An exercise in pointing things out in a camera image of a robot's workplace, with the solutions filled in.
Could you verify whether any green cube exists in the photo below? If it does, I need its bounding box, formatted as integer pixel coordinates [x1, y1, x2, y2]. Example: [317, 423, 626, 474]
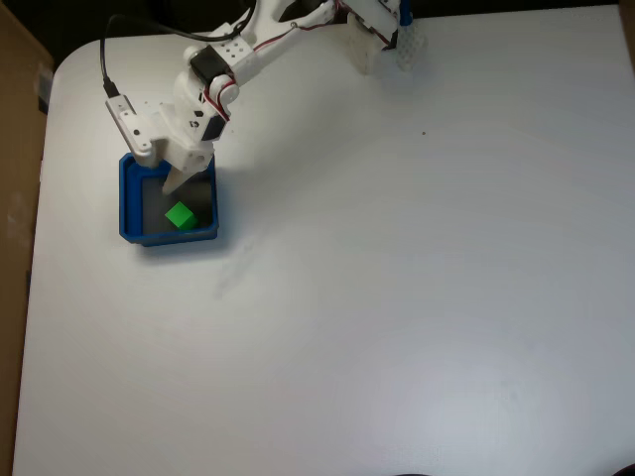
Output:
[164, 200, 199, 232]

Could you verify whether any silver camera box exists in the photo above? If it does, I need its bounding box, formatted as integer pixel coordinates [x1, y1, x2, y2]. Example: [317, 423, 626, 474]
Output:
[104, 93, 168, 169]

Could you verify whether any blue square box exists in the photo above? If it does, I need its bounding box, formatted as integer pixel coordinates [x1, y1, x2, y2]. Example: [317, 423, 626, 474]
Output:
[117, 148, 221, 248]

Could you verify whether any red white servo wire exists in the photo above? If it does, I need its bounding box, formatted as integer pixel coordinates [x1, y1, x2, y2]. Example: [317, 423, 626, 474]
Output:
[197, 78, 241, 125]

